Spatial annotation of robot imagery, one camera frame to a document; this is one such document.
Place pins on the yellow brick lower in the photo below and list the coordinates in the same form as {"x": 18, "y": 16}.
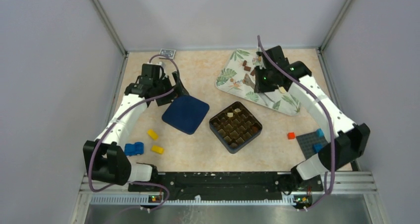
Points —
{"x": 157, "y": 149}

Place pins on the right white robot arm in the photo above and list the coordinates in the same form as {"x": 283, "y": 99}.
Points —
{"x": 346, "y": 140}

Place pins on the grey lego baseplate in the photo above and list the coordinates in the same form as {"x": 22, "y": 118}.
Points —
{"x": 306, "y": 142}

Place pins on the yellow brick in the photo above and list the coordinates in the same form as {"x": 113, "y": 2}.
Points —
{"x": 157, "y": 149}
{"x": 153, "y": 134}

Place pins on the leaf patterned tray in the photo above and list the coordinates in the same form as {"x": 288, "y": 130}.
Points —
{"x": 238, "y": 78}

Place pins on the orange red cube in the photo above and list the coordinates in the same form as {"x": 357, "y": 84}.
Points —
{"x": 291, "y": 135}

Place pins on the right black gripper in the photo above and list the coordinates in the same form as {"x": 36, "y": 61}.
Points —
{"x": 260, "y": 87}

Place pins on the dark blue box lid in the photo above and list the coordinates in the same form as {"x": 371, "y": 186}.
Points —
{"x": 186, "y": 114}

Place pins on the yellow brick upper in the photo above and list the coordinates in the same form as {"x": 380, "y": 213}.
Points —
{"x": 153, "y": 134}

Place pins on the dark blue chocolate box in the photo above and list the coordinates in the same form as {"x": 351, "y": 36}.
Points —
{"x": 235, "y": 132}

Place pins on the light blue lego brick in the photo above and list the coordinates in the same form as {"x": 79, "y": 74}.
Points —
{"x": 319, "y": 132}

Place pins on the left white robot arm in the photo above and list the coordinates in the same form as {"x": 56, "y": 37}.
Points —
{"x": 104, "y": 157}

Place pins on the playing card deck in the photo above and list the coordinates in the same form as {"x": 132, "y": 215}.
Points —
{"x": 167, "y": 53}

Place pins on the blue toy car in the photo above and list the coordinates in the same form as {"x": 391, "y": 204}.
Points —
{"x": 134, "y": 149}

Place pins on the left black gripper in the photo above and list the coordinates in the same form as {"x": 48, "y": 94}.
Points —
{"x": 167, "y": 98}

